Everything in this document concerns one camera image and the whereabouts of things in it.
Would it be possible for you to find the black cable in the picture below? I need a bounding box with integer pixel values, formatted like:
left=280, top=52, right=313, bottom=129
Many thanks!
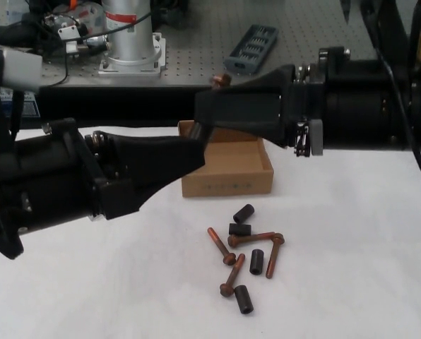
left=358, top=0, right=421, bottom=197
left=40, top=0, right=155, bottom=85

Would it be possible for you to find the silver-white machine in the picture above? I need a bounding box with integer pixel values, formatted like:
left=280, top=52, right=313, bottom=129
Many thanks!
left=97, top=0, right=167, bottom=77

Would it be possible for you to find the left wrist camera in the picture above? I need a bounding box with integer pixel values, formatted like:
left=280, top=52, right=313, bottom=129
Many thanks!
left=0, top=48, right=44, bottom=95

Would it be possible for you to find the cardboard box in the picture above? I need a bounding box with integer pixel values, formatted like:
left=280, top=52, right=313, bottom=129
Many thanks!
left=177, top=119, right=275, bottom=198

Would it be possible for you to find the black sleeve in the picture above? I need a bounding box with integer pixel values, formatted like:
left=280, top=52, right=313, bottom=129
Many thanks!
left=233, top=285, right=254, bottom=316
left=228, top=222, right=253, bottom=237
left=249, top=249, right=265, bottom=275
left=232, top=203, right=254, bottom=224

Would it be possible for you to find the metal bench with holes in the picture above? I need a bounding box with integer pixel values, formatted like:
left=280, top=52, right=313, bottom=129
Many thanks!
left=0, top=0, right=418, bottom=91

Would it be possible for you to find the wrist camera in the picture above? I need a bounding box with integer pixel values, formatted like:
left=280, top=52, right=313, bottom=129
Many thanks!
left=0, top=48, right=44, bottom=95
left=309, top=119, right=325, bottom=157

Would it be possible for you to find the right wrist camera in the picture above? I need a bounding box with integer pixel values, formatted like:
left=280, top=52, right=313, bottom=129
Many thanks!
left=309, top=119, right=325, bottom=157

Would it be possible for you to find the copper bolt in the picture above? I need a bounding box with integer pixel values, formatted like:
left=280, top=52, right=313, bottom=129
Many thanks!
left=227, top=231, right=276, bottom=249
left=206, top=227, right=237, bottom=265
left=189, top=73, right=232, bottom=146
left=265, top=232, right=286, bottom=280
left=218, top=254, right=247, bottom=297

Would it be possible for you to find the grey-blue bit case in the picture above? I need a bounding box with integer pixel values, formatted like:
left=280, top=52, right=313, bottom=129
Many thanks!
left=223, top=24, right=280, bottom=76

